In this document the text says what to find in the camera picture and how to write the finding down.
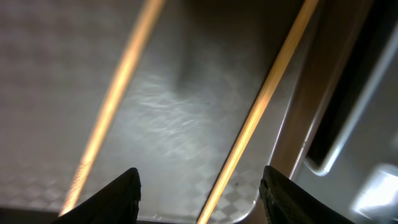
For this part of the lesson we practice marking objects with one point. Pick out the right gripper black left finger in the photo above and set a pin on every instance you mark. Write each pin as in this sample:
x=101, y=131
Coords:
x=116, y=203

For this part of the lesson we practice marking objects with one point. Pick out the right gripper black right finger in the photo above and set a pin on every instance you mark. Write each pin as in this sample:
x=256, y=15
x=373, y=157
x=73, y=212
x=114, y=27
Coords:
x=286, y=203

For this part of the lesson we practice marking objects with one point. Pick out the wooden chopstick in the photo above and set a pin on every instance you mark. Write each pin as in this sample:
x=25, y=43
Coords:
x=128, y=62
x=273, y=78

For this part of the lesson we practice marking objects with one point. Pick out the grey dishwasher rack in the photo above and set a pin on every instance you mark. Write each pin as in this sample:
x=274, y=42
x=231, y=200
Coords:
x=351, y=166

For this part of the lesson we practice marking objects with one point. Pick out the brown serving tray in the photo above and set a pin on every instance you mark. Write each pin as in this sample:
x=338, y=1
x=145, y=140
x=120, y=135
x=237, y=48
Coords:
x=195, y=83

